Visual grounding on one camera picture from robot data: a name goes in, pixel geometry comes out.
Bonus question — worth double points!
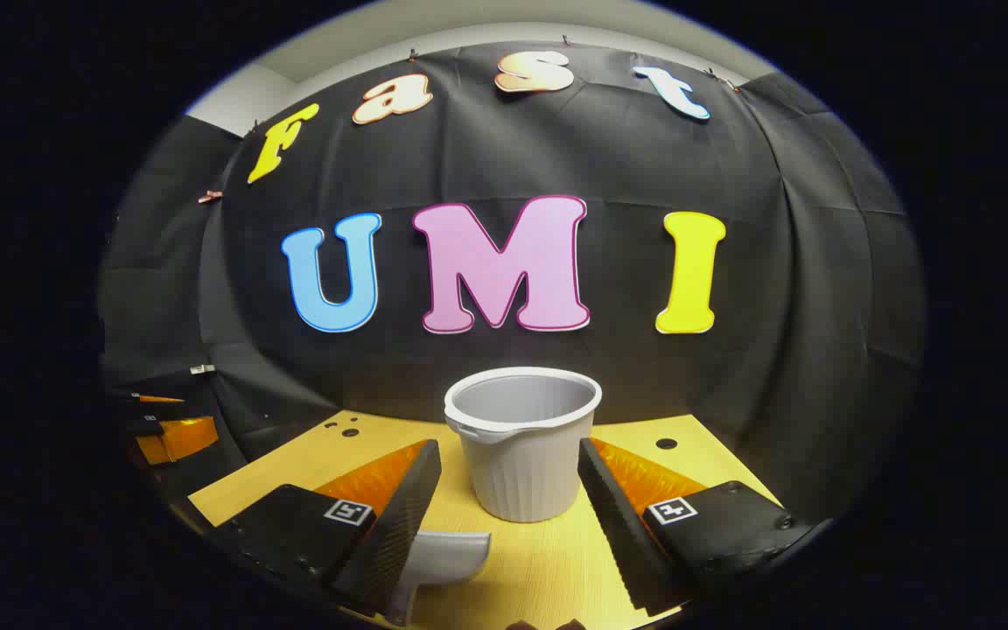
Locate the white ribbed garbage bin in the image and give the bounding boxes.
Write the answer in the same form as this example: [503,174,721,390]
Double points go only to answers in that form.
[444,367,603,523]

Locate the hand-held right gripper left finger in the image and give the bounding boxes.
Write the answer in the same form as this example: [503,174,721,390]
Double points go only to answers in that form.
[206,439,442,624]

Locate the grey plastic dustpan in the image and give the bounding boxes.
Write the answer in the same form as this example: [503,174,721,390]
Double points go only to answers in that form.
[386,531,493,627]

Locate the black backdrop cloth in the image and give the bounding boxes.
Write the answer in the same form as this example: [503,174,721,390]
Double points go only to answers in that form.
[101,39,925,526]

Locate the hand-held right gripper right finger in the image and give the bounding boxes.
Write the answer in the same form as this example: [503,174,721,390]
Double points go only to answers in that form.
[577,437,816,613]

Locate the wooden desktop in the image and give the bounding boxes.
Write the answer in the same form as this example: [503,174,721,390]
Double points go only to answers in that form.
[187,409,785,630]

